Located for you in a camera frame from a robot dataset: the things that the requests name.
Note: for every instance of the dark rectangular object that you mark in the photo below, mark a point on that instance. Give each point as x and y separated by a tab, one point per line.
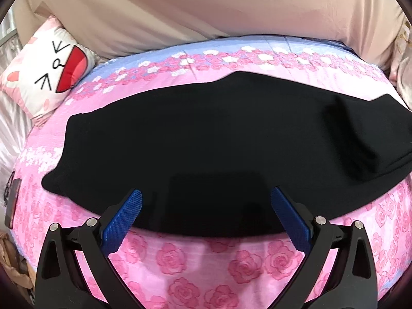
13	199

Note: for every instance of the white satin cloth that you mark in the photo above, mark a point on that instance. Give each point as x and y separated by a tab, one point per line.
9	141

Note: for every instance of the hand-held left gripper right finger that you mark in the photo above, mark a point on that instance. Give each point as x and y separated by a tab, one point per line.
289	220

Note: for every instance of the pale floral patterned cloth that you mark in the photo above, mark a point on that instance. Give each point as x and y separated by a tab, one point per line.
404	64

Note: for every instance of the grey metal rail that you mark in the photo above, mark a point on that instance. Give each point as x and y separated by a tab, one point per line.
6	37

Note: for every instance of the pink floral blanket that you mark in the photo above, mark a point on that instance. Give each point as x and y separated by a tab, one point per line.
206	264

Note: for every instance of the black pants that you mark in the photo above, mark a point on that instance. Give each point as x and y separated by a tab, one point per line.
206	135

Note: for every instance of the cartoon cat face pillow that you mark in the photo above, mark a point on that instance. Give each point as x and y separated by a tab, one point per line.
38	70

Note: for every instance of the brown crumpled paper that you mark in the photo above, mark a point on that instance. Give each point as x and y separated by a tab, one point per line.
14	264

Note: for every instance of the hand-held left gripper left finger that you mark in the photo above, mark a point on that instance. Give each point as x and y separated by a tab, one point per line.
124	220

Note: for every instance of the beige draped cloth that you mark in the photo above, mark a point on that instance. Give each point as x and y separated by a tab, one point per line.
206	6

